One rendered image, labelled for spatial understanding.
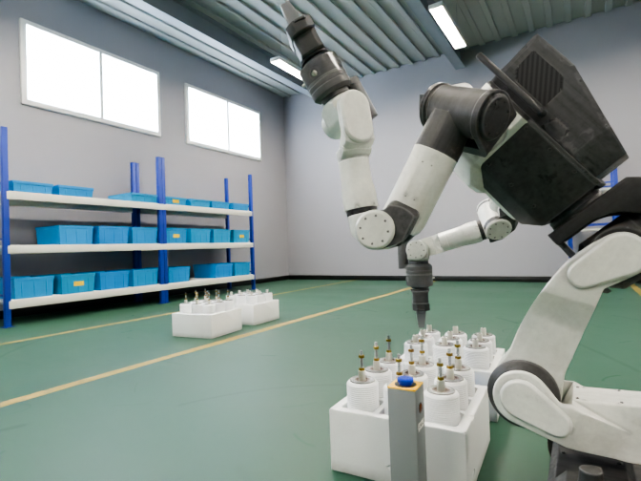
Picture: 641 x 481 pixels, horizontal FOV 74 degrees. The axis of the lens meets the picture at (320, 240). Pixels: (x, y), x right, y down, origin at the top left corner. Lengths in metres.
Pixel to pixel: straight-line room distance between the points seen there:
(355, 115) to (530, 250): 6.76
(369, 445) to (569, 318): 0.65
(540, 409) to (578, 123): 0.57
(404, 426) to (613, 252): 0.58
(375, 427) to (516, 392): 0.44
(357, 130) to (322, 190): 7.98
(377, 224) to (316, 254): 8.06
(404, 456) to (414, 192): 0.64
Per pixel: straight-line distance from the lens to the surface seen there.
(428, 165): 0.84
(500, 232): 1.40
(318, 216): 8.85
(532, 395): 1.02
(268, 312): 3.96
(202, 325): 3.40
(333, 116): 0.91
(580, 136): 0.97
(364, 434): 1.32
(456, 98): 0.86
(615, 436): 1.07
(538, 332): 1.03
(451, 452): 1.25
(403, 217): 0.82
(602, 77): 7.86
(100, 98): 6.66
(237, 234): 6.98
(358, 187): 0.86
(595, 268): 0.97
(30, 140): 6.13
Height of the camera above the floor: 0.66
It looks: 1 degrees up
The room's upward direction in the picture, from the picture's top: 2 degrees counter-clockwise
